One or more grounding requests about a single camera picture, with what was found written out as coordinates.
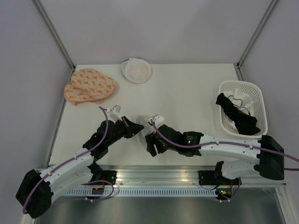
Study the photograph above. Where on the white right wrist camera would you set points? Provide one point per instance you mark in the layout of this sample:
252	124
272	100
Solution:
157	120

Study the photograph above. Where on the left aluminium frame post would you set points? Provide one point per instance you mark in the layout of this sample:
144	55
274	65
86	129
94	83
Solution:
48	23

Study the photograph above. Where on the white garment in basket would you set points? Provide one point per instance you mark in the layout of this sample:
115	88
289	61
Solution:
240	99

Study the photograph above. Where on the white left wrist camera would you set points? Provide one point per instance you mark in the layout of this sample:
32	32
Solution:
114	113

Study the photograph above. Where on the orange floral patterned bra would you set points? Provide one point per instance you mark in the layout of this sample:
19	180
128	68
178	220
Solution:
89	85

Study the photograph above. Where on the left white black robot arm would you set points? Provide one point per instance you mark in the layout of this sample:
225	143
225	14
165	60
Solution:
40	189

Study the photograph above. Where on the white perforated plastic basket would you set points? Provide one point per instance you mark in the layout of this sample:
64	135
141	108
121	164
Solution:
257	110

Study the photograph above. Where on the right aluminium frame post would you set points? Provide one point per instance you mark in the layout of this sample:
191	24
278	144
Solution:
261	25

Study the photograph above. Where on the white mesh laundry bag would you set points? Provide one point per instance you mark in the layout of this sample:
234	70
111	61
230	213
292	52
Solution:
136	70

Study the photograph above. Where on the aluminium mounting rail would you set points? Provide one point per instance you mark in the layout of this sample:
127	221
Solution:
157	176

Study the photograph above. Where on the white slotted cable duct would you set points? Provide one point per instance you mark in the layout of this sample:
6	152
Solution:
141	192

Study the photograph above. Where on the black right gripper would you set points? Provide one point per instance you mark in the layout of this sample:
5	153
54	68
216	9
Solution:
151	140

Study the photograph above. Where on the aluminium frame post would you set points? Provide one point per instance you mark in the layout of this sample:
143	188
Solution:
48	23
261	25

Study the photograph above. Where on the black garment in basket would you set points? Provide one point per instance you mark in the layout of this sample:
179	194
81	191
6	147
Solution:
244	123

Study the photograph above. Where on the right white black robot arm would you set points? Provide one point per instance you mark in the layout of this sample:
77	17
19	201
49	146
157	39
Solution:
263	156

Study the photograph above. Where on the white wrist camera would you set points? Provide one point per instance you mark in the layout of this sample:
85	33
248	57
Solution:
114	113
157	120

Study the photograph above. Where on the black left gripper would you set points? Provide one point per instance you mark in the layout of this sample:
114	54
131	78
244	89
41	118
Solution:
131	129

